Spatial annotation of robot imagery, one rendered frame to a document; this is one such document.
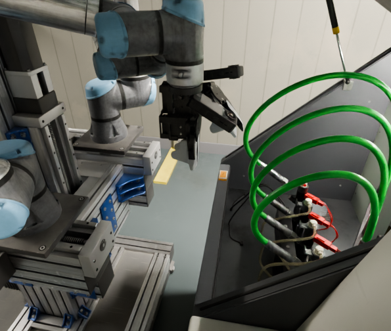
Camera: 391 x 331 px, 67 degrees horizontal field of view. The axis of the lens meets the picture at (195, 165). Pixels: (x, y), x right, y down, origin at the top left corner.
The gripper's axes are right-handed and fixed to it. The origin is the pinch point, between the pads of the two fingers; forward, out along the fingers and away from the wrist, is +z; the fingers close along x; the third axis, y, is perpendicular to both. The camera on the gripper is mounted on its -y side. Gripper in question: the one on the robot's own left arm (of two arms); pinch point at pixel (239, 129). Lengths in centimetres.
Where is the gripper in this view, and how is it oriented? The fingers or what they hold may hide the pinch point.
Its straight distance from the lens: 78.5
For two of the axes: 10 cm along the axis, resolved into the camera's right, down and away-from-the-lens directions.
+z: 5.8, 8.1, 0.5
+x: -3.6, 3.2, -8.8
